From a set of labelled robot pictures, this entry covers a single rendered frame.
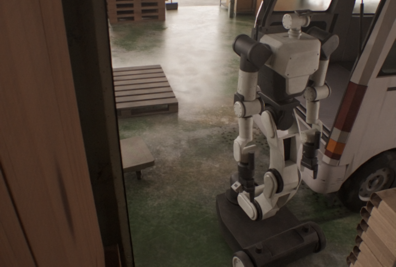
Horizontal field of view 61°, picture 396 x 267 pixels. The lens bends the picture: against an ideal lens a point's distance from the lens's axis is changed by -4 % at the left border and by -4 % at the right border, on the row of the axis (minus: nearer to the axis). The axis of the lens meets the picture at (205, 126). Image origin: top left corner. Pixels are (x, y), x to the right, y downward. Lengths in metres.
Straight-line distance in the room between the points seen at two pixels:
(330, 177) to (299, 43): 1.01
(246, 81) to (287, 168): 0.56
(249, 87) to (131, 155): 1.43
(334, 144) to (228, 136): 1.41
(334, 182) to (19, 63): 2.27
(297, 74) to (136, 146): 1.63
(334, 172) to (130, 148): 1.56
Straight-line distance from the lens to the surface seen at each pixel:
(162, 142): 3.27
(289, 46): 1.61
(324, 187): 2.39
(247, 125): 1.70
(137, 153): 2.81
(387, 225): 1.24
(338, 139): 2.21
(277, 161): 1.89
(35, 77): 0.27
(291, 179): 1.93
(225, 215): 2.33
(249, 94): 1.63
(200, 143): 3.26
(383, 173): 2.73
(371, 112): 2.21
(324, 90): 1.93
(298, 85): 1.72
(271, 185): 1.92
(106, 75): 0.57
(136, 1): 7.15
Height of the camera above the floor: 1.83
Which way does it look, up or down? 31 degrees down
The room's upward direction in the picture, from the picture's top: 3 degrees clockwise
